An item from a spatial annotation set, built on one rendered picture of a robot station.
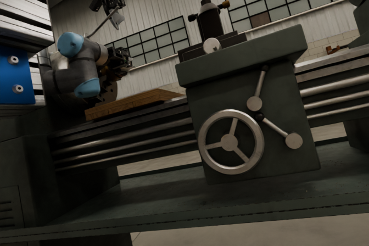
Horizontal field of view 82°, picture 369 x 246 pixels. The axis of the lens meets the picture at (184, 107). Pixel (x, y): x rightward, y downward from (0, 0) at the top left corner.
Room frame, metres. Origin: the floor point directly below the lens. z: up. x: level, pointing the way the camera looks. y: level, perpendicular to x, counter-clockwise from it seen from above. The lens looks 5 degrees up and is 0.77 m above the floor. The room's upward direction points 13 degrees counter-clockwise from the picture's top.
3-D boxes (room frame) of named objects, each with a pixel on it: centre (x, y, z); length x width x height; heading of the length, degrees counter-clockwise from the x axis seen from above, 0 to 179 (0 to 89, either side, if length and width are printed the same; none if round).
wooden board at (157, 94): (0.89, 0.16, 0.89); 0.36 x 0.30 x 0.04; 163
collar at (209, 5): (0.71, -0.16, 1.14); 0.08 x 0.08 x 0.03
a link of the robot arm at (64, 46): (0.64, 0.28, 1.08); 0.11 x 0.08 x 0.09; 162
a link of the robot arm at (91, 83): (0.64, 0.30, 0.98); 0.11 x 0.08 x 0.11; 105
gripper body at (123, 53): (0.79, 0.23, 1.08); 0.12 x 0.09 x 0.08; 162
